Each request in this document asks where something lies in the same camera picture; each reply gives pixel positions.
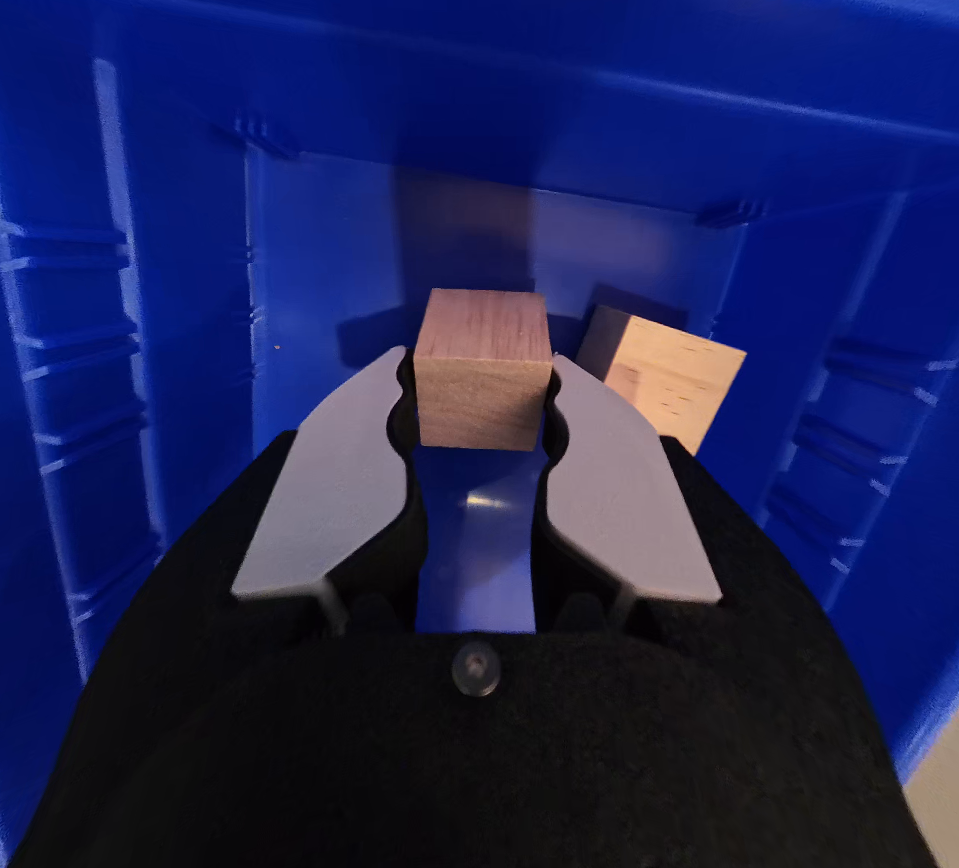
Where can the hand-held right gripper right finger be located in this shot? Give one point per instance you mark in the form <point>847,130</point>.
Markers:
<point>629,501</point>

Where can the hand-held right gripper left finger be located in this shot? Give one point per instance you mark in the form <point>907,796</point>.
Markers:
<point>322,493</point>

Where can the wooden cube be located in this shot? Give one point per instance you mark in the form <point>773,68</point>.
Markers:
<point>667,381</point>
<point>479,388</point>

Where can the blue plastic bin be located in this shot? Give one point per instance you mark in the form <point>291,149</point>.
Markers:
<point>225,209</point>

